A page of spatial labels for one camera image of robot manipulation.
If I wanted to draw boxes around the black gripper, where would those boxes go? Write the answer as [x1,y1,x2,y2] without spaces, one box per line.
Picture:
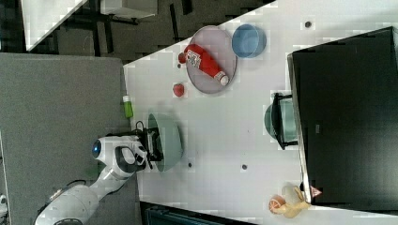
[134,128,163,169]

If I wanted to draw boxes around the green oval strainer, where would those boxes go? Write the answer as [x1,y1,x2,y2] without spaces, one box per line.
[148,112,183,172]

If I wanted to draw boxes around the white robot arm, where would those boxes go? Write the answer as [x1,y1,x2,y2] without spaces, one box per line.
[34,128,162,225]

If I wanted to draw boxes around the green marker pen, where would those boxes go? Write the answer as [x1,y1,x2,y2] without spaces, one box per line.
[122,96,133,118]

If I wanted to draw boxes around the red strawberry on table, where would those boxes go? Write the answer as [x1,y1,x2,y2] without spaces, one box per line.
[173,83,185,98]

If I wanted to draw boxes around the red strawberry near plate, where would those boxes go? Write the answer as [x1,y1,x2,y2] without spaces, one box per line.
[177,52,186,64]

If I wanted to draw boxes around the red ketchup bottle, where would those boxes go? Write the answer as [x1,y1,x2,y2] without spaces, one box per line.
[184,44,229,86]

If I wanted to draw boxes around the grey round plate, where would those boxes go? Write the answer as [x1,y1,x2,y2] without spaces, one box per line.
[185,25,237,94]

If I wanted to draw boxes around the green mug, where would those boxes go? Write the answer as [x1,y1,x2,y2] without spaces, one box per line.
[264,93,297,146]

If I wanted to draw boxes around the blue bowl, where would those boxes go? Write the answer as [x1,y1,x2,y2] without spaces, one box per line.
[232,23,267,58]

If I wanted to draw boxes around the orange slice toy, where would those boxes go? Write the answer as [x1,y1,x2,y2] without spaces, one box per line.
[268,195,285,215]

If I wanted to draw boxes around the peeled banana toy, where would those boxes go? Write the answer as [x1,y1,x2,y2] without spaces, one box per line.
[274,185,311,218]

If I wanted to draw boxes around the black toaster oven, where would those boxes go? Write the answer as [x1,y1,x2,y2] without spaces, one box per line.
[287,26,398,215]

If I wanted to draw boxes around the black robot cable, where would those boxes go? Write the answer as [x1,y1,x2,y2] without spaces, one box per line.
[37,120,146,217]

